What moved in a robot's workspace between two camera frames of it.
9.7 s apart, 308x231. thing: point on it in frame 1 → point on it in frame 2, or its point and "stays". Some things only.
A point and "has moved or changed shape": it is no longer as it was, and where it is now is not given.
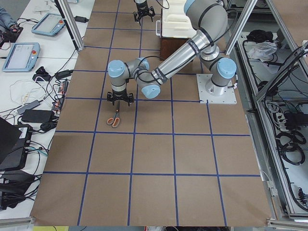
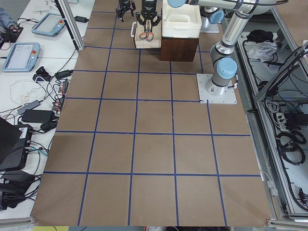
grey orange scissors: (115, 121) → (148, 34)
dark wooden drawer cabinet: (168, 44) stays
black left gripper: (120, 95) → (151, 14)
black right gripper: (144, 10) → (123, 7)
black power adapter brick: (37, 115) stays
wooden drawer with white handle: (158, 28) has moved or changed shape
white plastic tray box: (175, 23) stays
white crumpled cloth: (263, 50) stays
